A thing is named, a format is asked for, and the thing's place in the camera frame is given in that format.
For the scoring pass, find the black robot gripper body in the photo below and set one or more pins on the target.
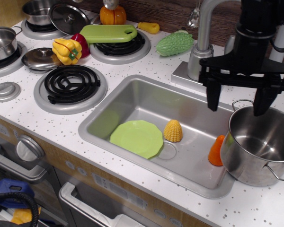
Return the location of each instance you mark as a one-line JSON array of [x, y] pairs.
[[244, 66]]

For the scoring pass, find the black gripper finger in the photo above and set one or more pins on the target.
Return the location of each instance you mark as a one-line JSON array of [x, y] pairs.
[[264, 97], [213, 90]]

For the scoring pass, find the large steel pot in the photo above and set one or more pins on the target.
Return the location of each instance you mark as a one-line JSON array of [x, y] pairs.
[[253, 149]]

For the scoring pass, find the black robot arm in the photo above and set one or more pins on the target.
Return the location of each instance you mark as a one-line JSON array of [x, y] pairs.
[[260, 18]]

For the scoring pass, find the silver sink basin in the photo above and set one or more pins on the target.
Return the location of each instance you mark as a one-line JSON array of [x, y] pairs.
[[163, 129]]

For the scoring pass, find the large steel pot lid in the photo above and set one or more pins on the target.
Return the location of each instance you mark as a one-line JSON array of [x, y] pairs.
[[67, 18]]

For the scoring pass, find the small steel pot lid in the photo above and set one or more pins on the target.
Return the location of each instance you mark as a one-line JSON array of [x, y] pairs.
[[41, 59]]

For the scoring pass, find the back steel pot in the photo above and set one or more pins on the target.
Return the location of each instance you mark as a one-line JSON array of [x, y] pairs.
[[37, 11]]

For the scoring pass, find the left steel pot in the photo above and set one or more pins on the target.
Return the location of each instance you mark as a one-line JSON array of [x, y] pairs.
[[8, 42]]

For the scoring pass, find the silver toy faucet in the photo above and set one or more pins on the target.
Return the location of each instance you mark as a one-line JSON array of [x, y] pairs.
[[187, 73]]

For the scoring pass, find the grey vertical pole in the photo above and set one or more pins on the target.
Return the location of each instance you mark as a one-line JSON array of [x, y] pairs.
[[279, 42]]

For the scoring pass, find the green toy bitter gourd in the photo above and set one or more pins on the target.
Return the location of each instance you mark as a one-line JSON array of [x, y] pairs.
[[175, 43]]

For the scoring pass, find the yellow toy corn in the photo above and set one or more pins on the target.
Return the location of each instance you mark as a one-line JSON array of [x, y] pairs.
[[173, 131]]

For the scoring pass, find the orange toy carrot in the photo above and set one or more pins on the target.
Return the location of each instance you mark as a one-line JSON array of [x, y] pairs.
[[214, 155]]

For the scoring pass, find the small yellow toy squash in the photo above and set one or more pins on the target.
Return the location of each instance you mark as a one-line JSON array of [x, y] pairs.
[[149, 27]]

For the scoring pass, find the light green plastic plate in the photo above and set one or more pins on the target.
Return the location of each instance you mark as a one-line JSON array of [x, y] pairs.
[[139, 137]]

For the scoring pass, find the back right coil burner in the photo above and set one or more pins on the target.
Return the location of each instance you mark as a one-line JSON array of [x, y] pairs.
[[121, 53]]

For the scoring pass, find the orange toy pumpkin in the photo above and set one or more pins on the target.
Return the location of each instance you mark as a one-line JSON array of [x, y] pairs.
[[113, 17]]

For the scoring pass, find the hanging steel spoon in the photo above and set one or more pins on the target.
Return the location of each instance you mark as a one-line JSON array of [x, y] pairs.
[[111, 4]]

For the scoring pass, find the green plastic cutting board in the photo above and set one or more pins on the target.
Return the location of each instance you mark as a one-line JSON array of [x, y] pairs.
[[108, 33]]

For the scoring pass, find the red toy bell pepper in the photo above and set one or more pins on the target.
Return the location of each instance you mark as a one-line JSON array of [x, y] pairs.
[[85, 47]]

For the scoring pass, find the front black coil burner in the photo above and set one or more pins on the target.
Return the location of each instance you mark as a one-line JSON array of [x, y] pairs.
[[70, 89]]

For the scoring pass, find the yellow toy bell pepper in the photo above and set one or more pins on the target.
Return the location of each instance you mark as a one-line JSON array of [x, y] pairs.
[[68, 51]]

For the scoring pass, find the silver oven dial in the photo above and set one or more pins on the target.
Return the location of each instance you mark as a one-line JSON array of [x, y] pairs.
[[28, 150]]

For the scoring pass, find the grey round stove knob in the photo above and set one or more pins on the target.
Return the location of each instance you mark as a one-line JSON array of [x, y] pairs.
[[9, 91]]

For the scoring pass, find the blue object lower left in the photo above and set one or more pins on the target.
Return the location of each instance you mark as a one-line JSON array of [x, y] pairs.
[[16, 194]]

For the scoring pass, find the yellow cloth lower left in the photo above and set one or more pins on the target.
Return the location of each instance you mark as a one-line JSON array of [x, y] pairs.
[[21, 216]]

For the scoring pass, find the silver dishwasher door handle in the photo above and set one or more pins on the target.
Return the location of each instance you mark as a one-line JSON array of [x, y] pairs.
[[92, 214]]

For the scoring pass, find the silver oven door handle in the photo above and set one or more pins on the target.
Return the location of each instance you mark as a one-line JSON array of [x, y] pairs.
[[31, 172]]

